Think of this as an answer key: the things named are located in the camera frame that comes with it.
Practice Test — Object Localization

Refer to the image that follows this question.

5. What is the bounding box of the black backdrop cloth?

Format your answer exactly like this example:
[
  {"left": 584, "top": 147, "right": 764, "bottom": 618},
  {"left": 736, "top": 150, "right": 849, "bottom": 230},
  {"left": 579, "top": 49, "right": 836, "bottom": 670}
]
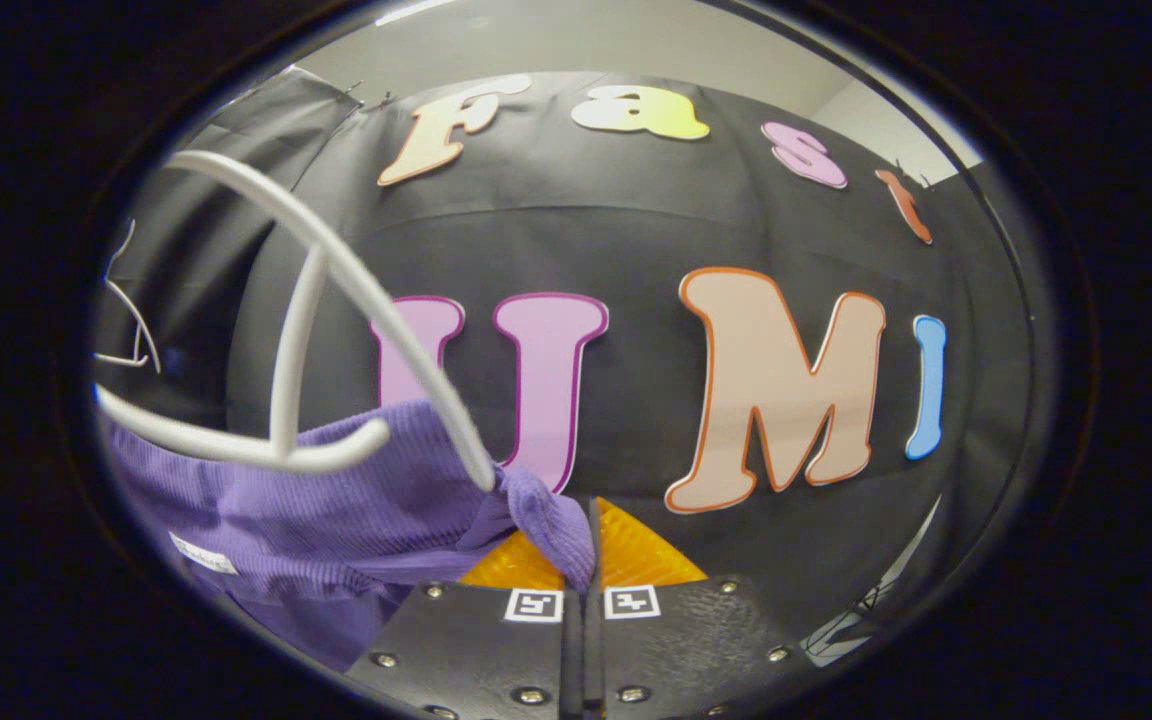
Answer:
[{"left": 91, "top": 70, "right": 1037, "bottom": 661}]

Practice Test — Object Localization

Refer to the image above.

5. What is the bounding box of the white clothes hanger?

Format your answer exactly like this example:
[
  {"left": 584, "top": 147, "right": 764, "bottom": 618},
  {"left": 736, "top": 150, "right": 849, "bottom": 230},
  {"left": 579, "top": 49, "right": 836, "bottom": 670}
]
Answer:
[
  {"left": 94, "top": 218, "right": 165, "bottom": 376},
  {"left": 94, "top": 150, "right": 497, "bottom": 493}
]

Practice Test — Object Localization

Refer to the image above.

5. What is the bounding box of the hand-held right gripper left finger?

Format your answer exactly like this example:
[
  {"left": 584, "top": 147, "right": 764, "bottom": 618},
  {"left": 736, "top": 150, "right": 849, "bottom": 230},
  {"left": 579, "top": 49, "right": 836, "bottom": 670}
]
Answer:
[{"left": 344, "top": 528, "right": 582, "bottom": 720}]

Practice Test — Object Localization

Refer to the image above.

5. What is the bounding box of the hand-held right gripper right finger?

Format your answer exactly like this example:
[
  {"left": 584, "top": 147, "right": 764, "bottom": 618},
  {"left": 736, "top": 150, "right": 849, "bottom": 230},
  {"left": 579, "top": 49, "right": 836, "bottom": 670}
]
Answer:
[{"left": 584, "top": 496, "right": 822, "bottom": 720}]

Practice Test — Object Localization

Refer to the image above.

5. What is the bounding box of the purple ribbed shirt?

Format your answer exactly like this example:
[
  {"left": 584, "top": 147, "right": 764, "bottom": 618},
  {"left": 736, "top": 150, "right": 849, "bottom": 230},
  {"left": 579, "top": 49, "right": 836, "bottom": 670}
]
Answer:
[{"left": 101, "top": 400, "right": 599, "bottom": 673}]

